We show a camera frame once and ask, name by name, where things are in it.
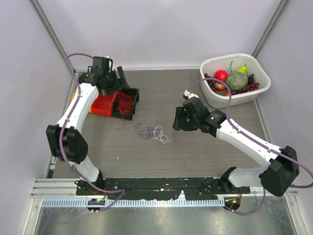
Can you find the red plastic bin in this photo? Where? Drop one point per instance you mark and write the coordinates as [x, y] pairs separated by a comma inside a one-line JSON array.
[[103, 105]]

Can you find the green pear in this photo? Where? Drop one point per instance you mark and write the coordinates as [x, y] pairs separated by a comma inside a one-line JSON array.
[[243, 69]]

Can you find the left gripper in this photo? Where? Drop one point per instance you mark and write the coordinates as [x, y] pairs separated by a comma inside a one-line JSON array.
[[117, 86]]

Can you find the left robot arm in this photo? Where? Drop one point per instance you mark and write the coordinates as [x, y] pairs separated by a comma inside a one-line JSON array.
[[64, 138]]

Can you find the dark red grape bunch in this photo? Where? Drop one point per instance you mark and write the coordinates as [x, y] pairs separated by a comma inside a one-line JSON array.
[[212, 83]]

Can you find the green melon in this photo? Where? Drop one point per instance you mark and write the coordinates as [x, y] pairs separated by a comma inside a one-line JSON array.
[[236, 80]]

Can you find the black plastic bin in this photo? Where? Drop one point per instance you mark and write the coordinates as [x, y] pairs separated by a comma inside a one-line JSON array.
[[125, 103]]

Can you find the red apple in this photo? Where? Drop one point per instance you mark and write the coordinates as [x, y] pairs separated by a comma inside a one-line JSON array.
[[221, 75]]

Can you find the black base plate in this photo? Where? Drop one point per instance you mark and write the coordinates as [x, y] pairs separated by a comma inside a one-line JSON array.
[[162, 189]]

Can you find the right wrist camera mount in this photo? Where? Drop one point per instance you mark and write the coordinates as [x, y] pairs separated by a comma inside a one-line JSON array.
[[188, 95]]

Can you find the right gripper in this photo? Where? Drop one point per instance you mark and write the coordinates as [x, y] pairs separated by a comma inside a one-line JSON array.
[[179, 124]]

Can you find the white fruit basket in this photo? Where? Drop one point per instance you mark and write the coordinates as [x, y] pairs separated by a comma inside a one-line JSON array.
[[231, 63]]

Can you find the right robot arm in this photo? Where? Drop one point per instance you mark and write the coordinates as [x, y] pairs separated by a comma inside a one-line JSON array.
[[277, 168]]

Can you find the white slotted cable duct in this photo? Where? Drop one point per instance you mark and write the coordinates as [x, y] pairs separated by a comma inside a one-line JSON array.
[[92, 203]]

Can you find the dark grape bunch right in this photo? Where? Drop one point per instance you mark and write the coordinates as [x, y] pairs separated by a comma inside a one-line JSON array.
[[249, 88]]

